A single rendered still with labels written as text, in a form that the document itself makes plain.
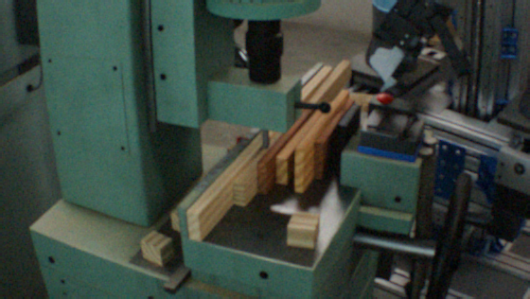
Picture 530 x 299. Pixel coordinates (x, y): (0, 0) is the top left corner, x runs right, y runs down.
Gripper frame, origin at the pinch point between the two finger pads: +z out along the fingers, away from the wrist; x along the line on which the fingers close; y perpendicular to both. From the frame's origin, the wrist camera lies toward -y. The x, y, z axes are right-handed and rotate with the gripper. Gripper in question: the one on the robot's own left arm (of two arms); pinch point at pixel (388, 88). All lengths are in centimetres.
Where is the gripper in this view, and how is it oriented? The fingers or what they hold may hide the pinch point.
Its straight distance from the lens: 114.1
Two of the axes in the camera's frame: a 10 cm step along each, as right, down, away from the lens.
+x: -4.0, 4.5, -8.0
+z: -4.4, 6.7, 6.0
